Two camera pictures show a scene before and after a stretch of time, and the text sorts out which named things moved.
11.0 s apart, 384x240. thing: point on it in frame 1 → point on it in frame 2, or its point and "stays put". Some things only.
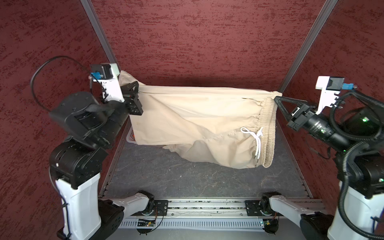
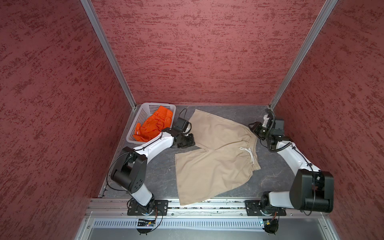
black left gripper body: (132, 102) → (186, 141)
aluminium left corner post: (97, 26) stays put
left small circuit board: (143, 222) stays put
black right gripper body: (303, 117) → (260, 131)
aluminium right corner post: (325, 11) stays put
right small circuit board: (271, 226) stays put
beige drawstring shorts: (232, 127) → (231, 155)
